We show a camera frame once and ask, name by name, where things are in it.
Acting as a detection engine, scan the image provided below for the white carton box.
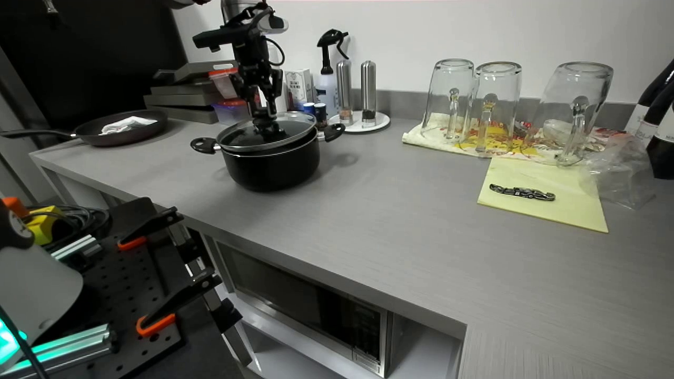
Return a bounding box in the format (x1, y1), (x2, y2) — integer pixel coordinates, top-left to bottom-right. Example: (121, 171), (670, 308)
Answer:
(281, 67), (318, 107)

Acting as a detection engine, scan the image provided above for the spray bottle with black trigger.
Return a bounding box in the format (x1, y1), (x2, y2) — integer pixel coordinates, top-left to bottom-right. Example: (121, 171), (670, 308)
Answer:
(314, 27), (351, 117)

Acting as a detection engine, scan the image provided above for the coiled black cable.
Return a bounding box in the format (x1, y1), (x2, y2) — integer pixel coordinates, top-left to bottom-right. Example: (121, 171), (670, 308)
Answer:
(51, 207), (113, 243)

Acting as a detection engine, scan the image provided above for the black pegboard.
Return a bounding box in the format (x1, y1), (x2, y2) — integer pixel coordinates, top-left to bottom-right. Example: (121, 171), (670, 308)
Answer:
(40, 198), (249, 379)

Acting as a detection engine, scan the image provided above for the patterned yellow dish towel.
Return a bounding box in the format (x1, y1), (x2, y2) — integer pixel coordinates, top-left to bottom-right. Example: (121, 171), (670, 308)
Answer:
(399, 114), (634, 166)

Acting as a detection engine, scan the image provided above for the plastic container with red lid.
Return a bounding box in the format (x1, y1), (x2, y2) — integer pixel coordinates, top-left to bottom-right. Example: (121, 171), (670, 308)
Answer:
(205, 64), (244, 103)

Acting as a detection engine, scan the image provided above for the black cooking pot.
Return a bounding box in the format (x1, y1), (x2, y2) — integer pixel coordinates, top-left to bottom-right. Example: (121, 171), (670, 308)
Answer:
(187, 112), (348, 193)

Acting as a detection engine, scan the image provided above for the stack of dark books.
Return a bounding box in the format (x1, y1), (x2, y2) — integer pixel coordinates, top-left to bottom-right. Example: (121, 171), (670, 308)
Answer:
(142, 61), (244, 126)

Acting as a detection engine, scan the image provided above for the dark wine bottle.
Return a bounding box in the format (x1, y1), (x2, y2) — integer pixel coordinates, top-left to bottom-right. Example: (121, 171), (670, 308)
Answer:
(621, 58), (674, 139)

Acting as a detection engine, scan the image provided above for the small blue-labelled bottle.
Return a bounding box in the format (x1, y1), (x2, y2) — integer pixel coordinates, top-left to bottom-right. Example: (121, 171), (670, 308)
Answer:
(312, 100), (331, 129)

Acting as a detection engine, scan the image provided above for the green-lit aluminium rail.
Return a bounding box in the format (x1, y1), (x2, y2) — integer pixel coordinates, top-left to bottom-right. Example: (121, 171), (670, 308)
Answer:
(0, 321), (118, 376)

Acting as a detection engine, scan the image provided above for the steel grinder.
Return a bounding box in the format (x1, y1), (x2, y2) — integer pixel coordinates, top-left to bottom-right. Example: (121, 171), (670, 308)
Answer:
(357, 58), (378, 121)
(334, 58), (356, 126)

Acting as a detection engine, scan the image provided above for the black frying pan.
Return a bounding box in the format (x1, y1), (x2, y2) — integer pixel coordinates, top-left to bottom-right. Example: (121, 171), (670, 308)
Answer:
(0, 107), (171, 150)

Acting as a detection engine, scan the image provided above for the black clamp with orange handle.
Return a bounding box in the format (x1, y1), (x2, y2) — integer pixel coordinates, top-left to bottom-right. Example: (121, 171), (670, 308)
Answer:
(113, 203), (185, 255)
(134, 270), (223, 341)

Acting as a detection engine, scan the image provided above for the yellow notepad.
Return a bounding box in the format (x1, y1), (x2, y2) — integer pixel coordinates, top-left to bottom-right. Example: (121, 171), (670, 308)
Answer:
(476, 153), (610, 233)

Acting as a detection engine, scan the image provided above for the clear drinking glass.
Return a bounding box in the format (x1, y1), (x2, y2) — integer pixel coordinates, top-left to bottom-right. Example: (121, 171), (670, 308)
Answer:
(536, 61), (614, 165)
(419, 56), (477, 142)
(472, 58), (524, 146)

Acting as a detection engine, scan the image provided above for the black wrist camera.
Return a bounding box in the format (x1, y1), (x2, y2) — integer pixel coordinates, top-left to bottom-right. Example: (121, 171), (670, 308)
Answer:
(192, 22), (249, 51)

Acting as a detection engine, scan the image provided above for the black pen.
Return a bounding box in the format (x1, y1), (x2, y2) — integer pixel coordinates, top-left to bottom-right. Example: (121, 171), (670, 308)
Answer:
(488, 180), (558, 203)

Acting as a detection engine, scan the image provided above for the built-in microwave oven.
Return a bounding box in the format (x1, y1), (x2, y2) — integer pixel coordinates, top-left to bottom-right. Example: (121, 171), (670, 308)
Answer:
(208, 237), (468, 379)

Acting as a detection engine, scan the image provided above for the grey lamp shade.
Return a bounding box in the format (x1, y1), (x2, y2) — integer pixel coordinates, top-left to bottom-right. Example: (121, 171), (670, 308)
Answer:
(0, 239), (85, 346)

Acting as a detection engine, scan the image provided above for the yellow tool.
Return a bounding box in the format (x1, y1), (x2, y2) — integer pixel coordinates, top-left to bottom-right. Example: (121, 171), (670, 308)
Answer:
(25, 203), (62, 248)

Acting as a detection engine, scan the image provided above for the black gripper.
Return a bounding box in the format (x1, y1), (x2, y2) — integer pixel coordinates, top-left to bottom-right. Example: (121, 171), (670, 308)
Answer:
(233, 34), (287, 130)

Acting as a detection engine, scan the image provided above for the clear plastic wrap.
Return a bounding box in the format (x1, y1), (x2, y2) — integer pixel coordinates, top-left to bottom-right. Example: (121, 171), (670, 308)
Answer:
(574, 132), (661, 212)

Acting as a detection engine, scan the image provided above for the white plate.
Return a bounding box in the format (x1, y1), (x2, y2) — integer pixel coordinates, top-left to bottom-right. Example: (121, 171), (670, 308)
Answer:
(327, 110), (394, 134)

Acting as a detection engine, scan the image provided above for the glass pot lid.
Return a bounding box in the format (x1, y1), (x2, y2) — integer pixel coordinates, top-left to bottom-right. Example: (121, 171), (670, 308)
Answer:
(217, 110), (319, 153)

